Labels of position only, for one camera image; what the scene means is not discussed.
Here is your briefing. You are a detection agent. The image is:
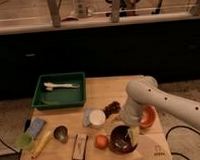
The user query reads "white cup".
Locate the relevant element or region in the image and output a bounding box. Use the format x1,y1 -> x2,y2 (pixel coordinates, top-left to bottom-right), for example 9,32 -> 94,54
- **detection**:
89,110 -> 106,127

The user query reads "cloth-covered gripper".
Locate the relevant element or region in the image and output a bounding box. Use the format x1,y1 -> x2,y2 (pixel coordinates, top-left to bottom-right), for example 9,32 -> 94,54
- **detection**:
120,107 -> 142,145

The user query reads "orange fruit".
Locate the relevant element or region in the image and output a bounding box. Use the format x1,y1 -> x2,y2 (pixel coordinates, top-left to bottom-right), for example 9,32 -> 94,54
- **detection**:
94,134 -> 108,150

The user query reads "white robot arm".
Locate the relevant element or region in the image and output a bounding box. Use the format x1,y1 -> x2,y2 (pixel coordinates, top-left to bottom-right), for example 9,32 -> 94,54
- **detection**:
119,75 -> 200,131

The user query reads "white utensil in tray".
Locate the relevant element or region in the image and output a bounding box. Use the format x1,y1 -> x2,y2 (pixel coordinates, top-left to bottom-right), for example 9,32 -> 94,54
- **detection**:
44,83 -> 80,91

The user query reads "green plastic tray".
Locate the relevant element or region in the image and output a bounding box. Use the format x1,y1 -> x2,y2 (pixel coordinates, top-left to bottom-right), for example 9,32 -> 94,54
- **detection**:
31,72 -> 86,110

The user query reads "yellow banana toy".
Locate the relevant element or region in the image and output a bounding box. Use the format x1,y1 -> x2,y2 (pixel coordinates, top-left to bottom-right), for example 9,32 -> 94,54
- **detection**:
32,131 -> 52,158

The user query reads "orange bowl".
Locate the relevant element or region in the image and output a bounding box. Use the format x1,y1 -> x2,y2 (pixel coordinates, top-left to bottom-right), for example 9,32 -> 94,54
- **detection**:
139,105 -> 156,129

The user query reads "dark grapes toy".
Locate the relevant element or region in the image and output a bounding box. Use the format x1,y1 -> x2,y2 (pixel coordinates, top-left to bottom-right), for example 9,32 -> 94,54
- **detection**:
104,102 -> 121,117

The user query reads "green plastic cup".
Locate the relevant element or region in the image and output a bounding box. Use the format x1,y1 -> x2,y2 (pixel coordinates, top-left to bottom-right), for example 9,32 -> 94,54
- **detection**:
16,133 -> 33,150

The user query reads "black cable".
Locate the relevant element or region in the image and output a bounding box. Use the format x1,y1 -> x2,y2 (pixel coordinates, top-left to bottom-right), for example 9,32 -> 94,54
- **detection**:
165,123 -> 200,160

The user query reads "dark rectangular box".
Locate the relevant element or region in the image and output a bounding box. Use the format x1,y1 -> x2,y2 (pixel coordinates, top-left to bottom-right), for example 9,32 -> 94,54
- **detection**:
72,133 -> 88,160

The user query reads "dark purple bowl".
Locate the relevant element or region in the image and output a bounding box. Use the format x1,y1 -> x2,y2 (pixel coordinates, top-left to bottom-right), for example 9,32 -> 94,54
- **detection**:
108,125 -> 136,155

